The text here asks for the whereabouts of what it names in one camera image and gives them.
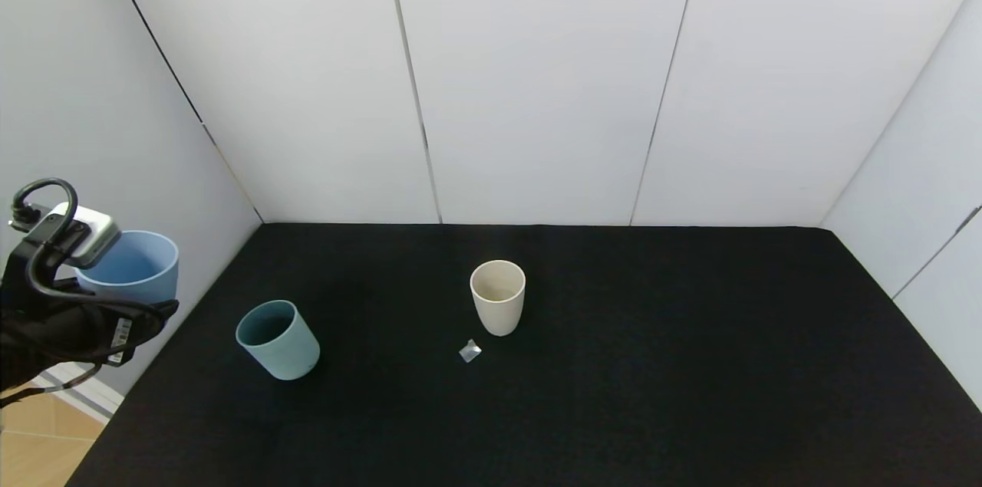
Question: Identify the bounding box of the teal plastic cup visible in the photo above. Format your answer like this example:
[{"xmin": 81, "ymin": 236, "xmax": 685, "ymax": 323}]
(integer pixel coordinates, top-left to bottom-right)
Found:
[{"xmin": 236, "ymin": 300, "xmax": 321, "ymax": 380}]

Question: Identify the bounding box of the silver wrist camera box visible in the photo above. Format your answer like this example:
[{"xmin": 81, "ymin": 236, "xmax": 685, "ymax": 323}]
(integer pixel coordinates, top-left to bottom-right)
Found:
[{"xmin": 44, "ymin": 202, "xmax": 122, "ymax": 268}]

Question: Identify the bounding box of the beige plastic cup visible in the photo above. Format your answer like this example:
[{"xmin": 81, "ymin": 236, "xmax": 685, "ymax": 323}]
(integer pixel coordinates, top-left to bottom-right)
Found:
[{"xmin": 470, "ymin": 261, "xmax": 526, "ymax": 337}]

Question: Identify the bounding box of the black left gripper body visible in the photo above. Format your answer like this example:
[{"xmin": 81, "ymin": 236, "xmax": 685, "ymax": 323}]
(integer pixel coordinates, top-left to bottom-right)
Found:
[{"xmin": 49, "ymin": 303, "xmax": 146, "ymax": 367}]

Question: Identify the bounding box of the white door frame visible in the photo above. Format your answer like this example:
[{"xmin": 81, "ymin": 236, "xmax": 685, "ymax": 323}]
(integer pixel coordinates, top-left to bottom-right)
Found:
[{"xmin": 31, "ymin": 363, "xmax": 126, "ymax": 425}]

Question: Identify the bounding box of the black camera cable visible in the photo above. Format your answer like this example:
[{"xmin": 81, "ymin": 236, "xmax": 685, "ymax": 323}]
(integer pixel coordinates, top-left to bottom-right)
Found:
[{"xmin": 0, "ymin": 178, "xmax": 166, "ymax": 407}]

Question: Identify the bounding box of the blue plastic cup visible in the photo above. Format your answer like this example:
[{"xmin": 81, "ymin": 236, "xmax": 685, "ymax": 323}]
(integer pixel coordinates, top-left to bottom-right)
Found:
[{"xmin": 75, "ymin": 231, "xmax": 180, "ymax": 306}]

